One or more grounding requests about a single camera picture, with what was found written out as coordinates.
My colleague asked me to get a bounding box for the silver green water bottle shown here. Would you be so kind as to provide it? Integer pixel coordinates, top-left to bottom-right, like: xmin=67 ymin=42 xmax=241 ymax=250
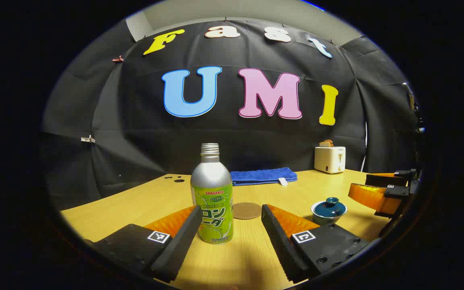
xmin=191 ymin=143 xmax=234 ymax=245

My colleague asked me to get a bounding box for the teal teacup lid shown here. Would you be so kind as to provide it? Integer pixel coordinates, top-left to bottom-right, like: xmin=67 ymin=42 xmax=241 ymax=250
xmin=315 ymin=197 xmax=346 ymax=218

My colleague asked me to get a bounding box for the black metal stand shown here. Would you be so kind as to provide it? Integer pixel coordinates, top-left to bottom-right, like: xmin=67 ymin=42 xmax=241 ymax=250
xmin=402 ymin=82 xmax=426 ymax=134

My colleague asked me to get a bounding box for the round brown coaster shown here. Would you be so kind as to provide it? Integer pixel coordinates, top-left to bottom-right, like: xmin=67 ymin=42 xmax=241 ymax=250
xmin=232 ymin=202 xmax=262 ymax=220

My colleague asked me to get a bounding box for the black backdrop cloth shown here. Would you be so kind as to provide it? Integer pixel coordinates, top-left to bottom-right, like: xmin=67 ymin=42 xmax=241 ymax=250
xmin=41 ymin=18 xmax=420 ymax=210

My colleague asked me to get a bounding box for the folded blue towel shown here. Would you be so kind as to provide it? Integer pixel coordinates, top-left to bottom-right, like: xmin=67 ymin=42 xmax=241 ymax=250
xmin=230 ymin=168 xmax=298 ymax=186

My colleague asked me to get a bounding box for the white toaster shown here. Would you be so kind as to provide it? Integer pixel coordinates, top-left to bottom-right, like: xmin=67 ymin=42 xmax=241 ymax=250
xmin=314 ymin=146 xmax=346 ymax=174

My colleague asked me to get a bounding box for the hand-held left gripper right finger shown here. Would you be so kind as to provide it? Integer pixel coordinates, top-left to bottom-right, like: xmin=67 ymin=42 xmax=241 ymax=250
xmin=261 ymin=204 xmax=370 ymax=284

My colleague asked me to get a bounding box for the white teacup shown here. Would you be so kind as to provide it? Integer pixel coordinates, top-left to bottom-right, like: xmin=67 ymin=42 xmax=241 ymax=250
xmin=311 ymin=201 xmax=348 ymax=226

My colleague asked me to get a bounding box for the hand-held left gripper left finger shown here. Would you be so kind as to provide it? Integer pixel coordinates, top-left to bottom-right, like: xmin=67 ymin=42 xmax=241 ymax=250
xmin=91 ymin=205 xmax=203 ymax=283

